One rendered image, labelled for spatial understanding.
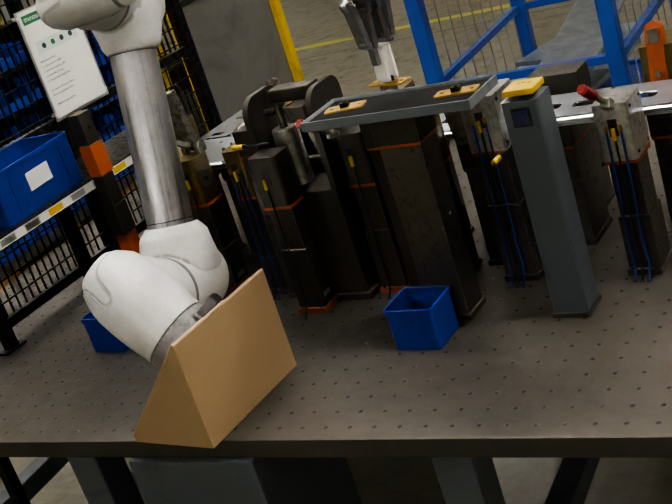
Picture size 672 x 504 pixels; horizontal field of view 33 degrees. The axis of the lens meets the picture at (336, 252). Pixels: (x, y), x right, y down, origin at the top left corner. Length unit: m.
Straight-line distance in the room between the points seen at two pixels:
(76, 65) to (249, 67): 2.79
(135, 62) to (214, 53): 3.34
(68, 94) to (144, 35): 0.86
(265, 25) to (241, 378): 4.17
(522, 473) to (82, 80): 1.62
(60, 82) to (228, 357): 1.29
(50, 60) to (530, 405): 1.79
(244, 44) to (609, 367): 4.24
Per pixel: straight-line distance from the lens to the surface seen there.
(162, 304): 2.21
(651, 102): 2.32
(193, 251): 2.39
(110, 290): 2.24
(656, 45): 2.48
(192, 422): 2.14
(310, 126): 2.21
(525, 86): 2.05
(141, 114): 2.41
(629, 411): 1.89
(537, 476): 3.03
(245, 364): 2.21
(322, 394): 2.19
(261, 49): 6.13
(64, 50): 3.26
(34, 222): 2.81
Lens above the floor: 1.71
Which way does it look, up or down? 21 degrees down
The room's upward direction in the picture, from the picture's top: 18 degrees counter-clockwise
